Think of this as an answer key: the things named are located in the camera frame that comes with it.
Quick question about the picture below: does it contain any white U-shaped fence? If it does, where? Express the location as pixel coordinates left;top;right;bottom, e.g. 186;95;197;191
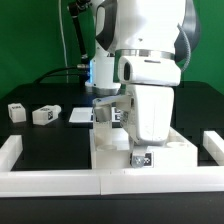
0;135;224;197

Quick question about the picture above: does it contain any white square table top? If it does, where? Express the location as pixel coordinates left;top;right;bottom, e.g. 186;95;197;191
89;128;198;169

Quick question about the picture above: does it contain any black cable conduit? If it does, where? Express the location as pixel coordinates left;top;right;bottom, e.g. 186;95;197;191
33;0;92;84

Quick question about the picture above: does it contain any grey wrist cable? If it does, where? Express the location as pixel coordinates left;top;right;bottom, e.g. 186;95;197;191
176;23;193;73

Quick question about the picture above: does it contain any white thin cable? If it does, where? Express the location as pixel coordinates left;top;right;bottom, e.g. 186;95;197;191
58;0;70;84

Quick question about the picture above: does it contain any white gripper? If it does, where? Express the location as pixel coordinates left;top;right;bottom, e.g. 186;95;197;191
118;56;181;168

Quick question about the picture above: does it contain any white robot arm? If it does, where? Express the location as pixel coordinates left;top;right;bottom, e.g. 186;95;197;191
93;0;200;168

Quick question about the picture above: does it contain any white fiducial marker sheet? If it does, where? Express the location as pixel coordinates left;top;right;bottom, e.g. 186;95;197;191
69;107;121;123

